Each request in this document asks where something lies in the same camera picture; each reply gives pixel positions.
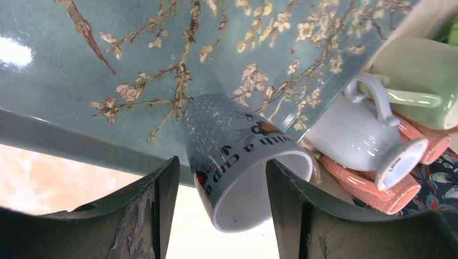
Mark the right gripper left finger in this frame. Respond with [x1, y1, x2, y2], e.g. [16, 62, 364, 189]
[1, 157, 180, 258]

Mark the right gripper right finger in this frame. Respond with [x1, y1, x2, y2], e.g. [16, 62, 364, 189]
[266, 160, 457, 258]

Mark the light blue white mug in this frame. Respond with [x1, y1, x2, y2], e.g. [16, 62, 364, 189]
[305, 72, 429, 190]

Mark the white printed text mug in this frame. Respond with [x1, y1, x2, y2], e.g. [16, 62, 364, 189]
[183, 94, 316, 233]

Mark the light green mug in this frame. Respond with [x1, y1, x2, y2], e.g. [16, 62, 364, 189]
[369, 36, 457, 130]

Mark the pink mug right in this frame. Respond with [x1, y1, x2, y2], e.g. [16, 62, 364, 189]
[319, 154, 421, 215]

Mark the pink mug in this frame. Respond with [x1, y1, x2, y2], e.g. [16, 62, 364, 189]
[319, 154, 421, 215]
[394, 113, 451, 165]

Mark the pink mug left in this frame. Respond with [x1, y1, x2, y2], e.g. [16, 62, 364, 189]
[394, 113, 451, 165]

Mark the canvas tote bag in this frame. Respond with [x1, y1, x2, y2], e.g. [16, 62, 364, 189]
[396, 148, 457, 216]

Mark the teal floral tray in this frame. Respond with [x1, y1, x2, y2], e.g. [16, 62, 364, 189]
[1, 0, 417, 185]

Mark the green toy lettuce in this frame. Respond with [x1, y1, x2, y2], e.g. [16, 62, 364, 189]
[434, 15, 457, 46]

